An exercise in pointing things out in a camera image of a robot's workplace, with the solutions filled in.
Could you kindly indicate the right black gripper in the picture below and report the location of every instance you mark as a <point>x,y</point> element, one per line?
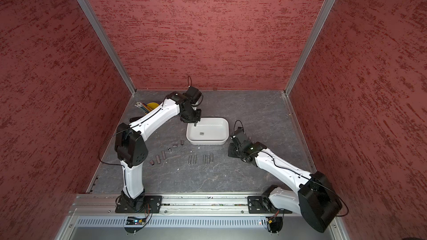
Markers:
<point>231,150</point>

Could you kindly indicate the black stapler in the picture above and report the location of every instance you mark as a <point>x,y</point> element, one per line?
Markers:
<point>134,119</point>

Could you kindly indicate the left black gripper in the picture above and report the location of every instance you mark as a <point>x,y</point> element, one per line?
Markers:
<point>194,120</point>

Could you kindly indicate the aluminium front rail frame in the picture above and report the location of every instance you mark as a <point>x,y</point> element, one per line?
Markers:
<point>197,216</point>

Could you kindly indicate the left aluminium corner post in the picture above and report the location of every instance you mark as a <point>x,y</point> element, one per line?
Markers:
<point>108,46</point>

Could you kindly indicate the yellow pencil cup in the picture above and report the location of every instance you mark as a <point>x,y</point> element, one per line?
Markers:
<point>153,105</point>

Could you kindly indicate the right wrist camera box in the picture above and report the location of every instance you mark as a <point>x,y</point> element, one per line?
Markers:
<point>239,138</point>

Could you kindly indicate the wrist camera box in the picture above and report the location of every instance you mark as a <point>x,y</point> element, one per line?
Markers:
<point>194,95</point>
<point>239,138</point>

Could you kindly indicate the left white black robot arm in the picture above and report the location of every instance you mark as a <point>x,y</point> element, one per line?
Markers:
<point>130,139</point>

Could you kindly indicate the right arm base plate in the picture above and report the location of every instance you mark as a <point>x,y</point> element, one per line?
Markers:
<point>262,205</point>

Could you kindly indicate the aluminium corner post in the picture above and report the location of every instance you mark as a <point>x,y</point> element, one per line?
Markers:
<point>314,33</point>
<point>108,46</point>

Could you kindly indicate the white plastic storage box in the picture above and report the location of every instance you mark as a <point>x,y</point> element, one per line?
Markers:
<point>215,129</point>

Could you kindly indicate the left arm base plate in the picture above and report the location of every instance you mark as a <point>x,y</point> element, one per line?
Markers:
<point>143,204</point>

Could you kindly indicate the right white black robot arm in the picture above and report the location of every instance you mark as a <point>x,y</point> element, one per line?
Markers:
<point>310,194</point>

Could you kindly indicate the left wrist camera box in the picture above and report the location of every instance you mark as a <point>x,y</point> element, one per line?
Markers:
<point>194,95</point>

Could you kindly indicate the right aluminium corner post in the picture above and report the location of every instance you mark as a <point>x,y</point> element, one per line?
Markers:
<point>314,33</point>

